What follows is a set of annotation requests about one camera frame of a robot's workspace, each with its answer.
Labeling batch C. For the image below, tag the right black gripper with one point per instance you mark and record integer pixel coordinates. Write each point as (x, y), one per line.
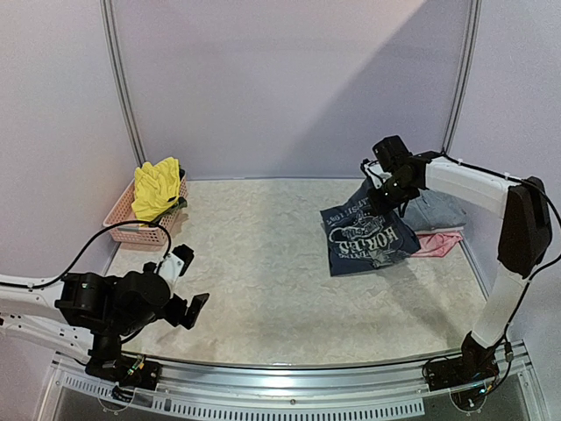
(385, 196)

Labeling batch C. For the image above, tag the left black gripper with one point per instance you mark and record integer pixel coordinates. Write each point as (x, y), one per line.
(175, 317)

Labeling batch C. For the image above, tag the grey blue button shirt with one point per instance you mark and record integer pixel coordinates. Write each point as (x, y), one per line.
(434, 209)

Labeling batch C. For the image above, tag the navy blue garment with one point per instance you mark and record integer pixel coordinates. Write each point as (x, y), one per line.
(358, 241)

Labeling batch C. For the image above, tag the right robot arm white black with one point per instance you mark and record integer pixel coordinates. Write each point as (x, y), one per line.
(508, 217)

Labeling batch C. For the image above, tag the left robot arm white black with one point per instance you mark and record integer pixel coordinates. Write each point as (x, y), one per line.
(71, 314)

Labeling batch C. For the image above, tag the pink folded garment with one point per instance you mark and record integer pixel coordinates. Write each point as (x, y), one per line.
(437, 244)

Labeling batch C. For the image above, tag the white folded shirt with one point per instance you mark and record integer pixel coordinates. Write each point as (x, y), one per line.
(439, 230)

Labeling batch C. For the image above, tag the yellow garment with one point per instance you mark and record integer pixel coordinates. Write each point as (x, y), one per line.
(156, 188)

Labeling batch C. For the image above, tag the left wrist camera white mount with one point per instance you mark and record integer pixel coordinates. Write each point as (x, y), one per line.
(175, 265)

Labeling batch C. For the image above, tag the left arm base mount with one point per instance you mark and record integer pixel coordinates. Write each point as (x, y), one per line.
(107, 362)

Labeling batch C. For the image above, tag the right aluminium corner post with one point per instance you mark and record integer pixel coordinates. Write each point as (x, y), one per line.
(464, 68)

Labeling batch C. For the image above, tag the aluminium corner post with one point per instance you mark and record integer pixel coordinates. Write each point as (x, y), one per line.
(464, 68)
(119, 76)

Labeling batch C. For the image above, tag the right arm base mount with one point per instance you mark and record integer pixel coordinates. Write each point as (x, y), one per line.
(474, 364)

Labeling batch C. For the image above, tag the aluminium front rail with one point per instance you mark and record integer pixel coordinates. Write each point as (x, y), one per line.
(393, 390)

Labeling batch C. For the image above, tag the left aluminium corner post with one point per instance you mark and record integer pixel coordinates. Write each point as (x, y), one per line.
(119, 76)

